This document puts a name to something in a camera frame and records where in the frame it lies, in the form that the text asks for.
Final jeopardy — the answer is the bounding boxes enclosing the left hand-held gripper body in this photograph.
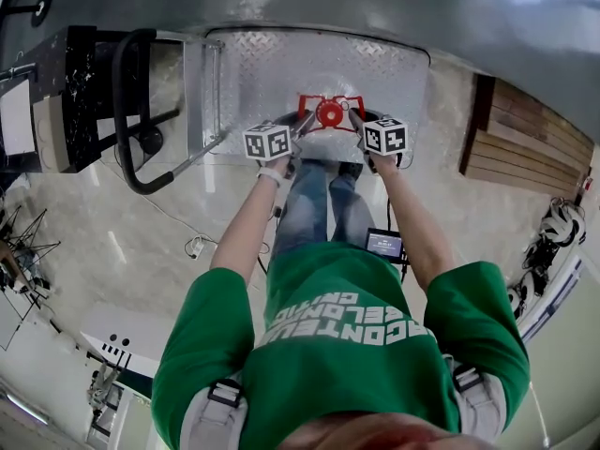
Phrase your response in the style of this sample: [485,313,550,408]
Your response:
[242,120,304,181]

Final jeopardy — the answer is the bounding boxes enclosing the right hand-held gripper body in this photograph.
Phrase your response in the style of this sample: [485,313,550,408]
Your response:
[356,117,413,174]

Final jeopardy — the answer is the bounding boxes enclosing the clear jug with red cap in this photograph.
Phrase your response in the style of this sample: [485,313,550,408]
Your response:
[295,68,374,135]

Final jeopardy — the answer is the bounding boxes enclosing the metal platform trolley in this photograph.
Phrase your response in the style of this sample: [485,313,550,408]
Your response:
[112,25,432,197]

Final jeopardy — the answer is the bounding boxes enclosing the person's left forearm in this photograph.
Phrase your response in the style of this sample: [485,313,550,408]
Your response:
[209,180,280,276]

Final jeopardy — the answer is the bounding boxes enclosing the person's right forearm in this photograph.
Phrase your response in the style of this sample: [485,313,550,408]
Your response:
[372,155,458,294]

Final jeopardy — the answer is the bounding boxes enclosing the black equipment cart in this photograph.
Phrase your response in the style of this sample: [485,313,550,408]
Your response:
[0,24,182,175]

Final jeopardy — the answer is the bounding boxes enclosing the person's left hand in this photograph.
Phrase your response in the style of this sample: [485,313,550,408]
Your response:
[267,157,293,178]

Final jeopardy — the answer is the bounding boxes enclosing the white wristband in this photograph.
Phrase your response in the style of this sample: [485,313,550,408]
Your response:
[256,166,282,188]

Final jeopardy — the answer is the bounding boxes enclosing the person's blue jeans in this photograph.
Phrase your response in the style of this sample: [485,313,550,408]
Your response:
[271,159,376,257]

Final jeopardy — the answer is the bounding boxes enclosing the brown wooden slat platform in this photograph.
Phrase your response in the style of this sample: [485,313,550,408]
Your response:
[457,73,596,201]

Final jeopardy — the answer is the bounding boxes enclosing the white round headset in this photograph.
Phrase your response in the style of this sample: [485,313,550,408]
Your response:
[519,269,549,299]
[508,283,531,321]
[538,202,587,248]

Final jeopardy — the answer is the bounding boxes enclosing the beige box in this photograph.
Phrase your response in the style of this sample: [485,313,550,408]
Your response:
[31,94,71,173]

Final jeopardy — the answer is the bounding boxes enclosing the person's green printed shirt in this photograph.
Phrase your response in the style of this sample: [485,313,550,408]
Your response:
[150,241,531,450]

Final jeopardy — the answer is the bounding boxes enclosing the white sink basin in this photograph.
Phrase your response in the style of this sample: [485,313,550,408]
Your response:
[0,80,38,158]

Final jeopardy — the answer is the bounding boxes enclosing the white panel with black marks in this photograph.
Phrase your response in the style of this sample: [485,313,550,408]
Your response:
[79,329,158,377]

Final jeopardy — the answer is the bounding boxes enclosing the black tripod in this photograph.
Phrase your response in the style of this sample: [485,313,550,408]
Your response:
[0,206,62,264]

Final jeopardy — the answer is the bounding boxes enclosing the chrome faucet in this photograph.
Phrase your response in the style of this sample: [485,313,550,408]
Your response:
[0,52,38,83]

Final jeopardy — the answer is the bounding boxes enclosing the person's face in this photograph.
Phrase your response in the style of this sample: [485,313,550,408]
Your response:
[299,412,498,450]

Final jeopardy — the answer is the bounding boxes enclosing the black display recorder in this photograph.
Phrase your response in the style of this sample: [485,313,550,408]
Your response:
[365,227,409,266]

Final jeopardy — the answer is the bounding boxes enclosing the white power strip with cable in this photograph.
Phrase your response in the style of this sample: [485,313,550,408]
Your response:
[97,157,219,262]

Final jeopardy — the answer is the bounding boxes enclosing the black cable tangle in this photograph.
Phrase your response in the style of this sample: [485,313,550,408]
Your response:
[522,241,563,276]

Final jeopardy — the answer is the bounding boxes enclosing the grey harness shoulder strap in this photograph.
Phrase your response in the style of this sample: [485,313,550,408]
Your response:
[180,377,249,450]
[442,353,510,444]

